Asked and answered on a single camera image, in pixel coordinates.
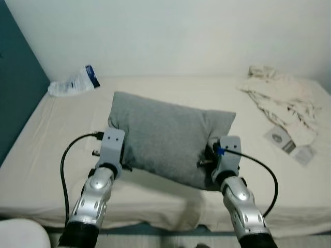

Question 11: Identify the grey square pillow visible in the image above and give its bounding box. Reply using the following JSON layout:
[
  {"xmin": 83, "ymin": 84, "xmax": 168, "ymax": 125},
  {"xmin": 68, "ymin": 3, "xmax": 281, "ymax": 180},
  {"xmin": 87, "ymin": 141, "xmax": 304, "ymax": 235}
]
[{"xmin": 108, "ymin": 91, "xmax": 237, "ymax": 192}]

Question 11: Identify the white chair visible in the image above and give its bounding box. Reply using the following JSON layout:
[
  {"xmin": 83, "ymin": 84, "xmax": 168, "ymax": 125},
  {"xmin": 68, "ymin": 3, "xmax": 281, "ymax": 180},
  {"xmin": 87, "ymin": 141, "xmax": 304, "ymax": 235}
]
[{"xmin": 0, "ymin": 218, "xmax": 51, "ymax": 248}]

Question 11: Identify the white printed paper packet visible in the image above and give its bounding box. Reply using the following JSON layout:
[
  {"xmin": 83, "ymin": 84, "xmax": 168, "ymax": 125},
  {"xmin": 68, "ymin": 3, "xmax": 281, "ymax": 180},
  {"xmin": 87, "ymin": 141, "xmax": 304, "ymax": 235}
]
[
  {"xmin": 293, "ymin": 145, "xmax": 318, "ymax": 167},
  {"xmin": 263, "ymin": 126, "xmax": 298, "ymax": 155}
]

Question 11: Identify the bed with cream sheet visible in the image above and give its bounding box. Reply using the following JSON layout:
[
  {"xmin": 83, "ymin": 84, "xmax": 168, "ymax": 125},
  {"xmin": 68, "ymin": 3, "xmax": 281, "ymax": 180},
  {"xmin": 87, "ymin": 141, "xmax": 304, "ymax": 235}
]
[{"xmin": 0, "ymin": 75, "xmax": 331, "ymax": 238}]

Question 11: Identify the crumpled cream garment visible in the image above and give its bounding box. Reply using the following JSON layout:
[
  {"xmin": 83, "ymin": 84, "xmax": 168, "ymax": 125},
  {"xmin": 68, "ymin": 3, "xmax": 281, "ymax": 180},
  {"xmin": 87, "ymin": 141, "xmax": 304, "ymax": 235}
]
[{"xmin": 238, "ymin": 65, "xmax": 322, "ymax": 148}]

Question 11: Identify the white and blue plastic bag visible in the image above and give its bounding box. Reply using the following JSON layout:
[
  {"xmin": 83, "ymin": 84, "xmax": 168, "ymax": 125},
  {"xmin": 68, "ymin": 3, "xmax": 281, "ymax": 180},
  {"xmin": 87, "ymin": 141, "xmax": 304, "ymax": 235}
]
[{"xmin": 48, "ymin": 65, "xmax": 101, "ymax": 98}]

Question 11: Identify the teal headboard panel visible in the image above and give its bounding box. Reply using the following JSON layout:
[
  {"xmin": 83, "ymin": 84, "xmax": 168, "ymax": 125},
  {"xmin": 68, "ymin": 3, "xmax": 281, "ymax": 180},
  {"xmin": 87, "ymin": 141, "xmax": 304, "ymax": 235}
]
[{"xmin": 0, "ymin": 0, "xmax": 51, "ymax": 166}]

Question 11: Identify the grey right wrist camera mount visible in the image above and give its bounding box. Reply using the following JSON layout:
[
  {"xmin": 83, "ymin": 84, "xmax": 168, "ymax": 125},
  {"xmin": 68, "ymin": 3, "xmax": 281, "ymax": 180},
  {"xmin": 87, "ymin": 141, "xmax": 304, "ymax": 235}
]
[{"xmin": 215, "ymin": 136, "xmax": 243, "ymax": 175}]

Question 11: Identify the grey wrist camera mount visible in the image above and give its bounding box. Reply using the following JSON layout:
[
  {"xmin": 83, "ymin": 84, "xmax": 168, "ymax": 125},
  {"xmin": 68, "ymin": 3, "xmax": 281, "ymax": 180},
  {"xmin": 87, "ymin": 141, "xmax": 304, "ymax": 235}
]
[
  {"xmin": 215, "ymin": 136, "xmax": 243, "ymax": 175},
  {"xmin": 100, "ymin": 128, "xmax": 126, "ymax": 167}
]

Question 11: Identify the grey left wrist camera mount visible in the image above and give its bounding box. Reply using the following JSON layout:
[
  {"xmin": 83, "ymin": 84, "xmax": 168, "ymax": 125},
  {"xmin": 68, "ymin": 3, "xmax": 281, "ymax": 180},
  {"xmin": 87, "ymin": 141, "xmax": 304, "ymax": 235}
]
[{"xmin": 100, "ymin": 128, "xmax": 126, "ymax": 167}]

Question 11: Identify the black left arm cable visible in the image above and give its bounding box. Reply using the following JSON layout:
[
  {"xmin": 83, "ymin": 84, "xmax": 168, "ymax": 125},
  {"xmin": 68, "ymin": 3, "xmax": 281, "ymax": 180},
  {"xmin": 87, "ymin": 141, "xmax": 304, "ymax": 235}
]
[{"xmin": 60, "ymin": 132, "xmax": 104, "ymax": 226}]

